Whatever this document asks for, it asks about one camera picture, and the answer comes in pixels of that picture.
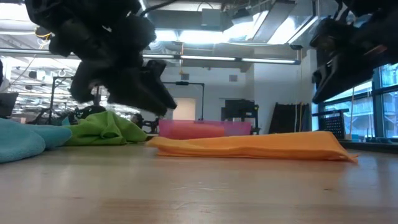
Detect yellow cable reel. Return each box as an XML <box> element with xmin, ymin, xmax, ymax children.
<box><xmin>34</xmin><ymin>26</ymin><xmax>53</xmax><ymax>41</ymax></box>

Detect red plastic basket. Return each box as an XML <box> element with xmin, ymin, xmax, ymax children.
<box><xmin>158</xmin><ymin>119</ymin><xmax>253</xmax><ymax>140</ymax></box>

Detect black equipment rack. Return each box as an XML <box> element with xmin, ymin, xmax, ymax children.
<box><xmin>220</xmin><ymin>98</ymin><xmax>260</xmax><ymax>135</ymax></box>

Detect black gantry frame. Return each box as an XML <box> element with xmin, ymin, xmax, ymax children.
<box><xmin>51</xmin><ymin>75</ymin><xmax>100</xmax><ymax>125</ymax></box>
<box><xmin>163</xmin><ymin>80</ymin><xmax>206</xmax><ymax>121</ymax></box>

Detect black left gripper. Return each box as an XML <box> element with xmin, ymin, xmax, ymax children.
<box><xmin>48</xmin><ymin>14</ymin><xmax>178</xmax><ymax>116</ymax></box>

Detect grey ceiling box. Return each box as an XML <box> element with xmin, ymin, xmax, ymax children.
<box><xmin>200</xmin><ymin>8</ymin><xmax>223</xmax><ymax>29</ymax></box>

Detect black perforated metal stand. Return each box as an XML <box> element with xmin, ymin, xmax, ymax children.
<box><xmin>312</xmin><ymin>108</ymin><xmax>349</xmax><ymax>140</ymax></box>

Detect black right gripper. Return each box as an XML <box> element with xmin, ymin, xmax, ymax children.
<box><xmin>309</xmin><ymin>11</ymin><xmax>398</xmax><ymax>106</ymax></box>

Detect long light strip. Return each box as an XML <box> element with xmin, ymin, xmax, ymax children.
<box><xmin>0</xmin><ymin>48</ymin><xmax>301</xmax><ymax>65</ymax></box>

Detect black boards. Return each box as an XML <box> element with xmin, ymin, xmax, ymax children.
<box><xmin>269</xmin><ymin>102</ymin><xmax>312</xmax><ymax>135</ymax></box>

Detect green microfiber towel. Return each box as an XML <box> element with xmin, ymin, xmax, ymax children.
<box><xmin>61</xmin><ymin>110</ymin><xmax>148</xmax><ymax>147</ymax></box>

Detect dark monitor screen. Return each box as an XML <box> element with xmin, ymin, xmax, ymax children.
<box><xmin>0</xmin><ymin>92</ymin><xmax>19</xmax><ymax>118</ymax></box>

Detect light blue tagged towel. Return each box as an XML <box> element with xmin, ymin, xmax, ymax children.
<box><xmin>0</xmin><ymin>118</ymin><xmax>73</xmax><ymax>164</ymax></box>

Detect person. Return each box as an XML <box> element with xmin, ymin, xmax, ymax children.
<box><xmin>131</xmin><ymin>113</ymin><xmax>145</xmax><ymax>129</ymax></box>
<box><xmin>74</xmin><ymin>105</ymin><xmax>107</xmax><ymax>121</ymax></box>

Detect yellow hanging cable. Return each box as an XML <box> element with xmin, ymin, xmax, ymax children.
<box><xmin>349</xmin><ymin>86</ymin><xmax>356</xmax><ymax>135</ymax></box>

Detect orange microfiber towel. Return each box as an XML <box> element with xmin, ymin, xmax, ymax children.
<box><xmin>146</xmin><ymin>130</ymin><xmax>359</xmax><ymax>164</ymax></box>

